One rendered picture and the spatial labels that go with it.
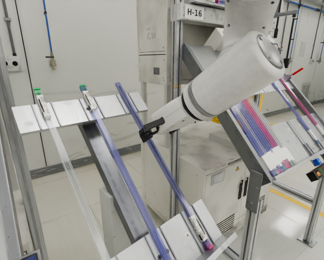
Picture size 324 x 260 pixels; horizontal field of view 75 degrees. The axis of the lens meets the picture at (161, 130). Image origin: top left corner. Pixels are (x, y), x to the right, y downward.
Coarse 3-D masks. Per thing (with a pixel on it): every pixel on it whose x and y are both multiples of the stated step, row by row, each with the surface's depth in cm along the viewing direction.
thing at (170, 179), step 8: (120, 88) 63; (128, 104) 61; (136, 112) 61; (136, 120) 60; (152, 144) 58; (152, 152) 57; (160, 160) 56; (168, 176) 54; (176, 184) 54; (176, 192) 53; (184, 200) 53; (184, 208) 52; (208, 240) 50
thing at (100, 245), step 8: (48, 120) 47; (48, 128) 47; (56, 128) 47; (56, 136) 46; (56, 144) 45; (64, 152) 45; (64, 160) 44; (64, 168) 44; (72, 168) 44; (72, 176) 43; (72, 184) 42; (80, 192) 42; (80, 200) 42; (80, 208) 41; (88, 208) 41; (88, 216) 41; (88, 224) 40; (96, 232) 40; (96, 240) 39; (96, 248) 39; (104, 248) 39; (104, 256) 38
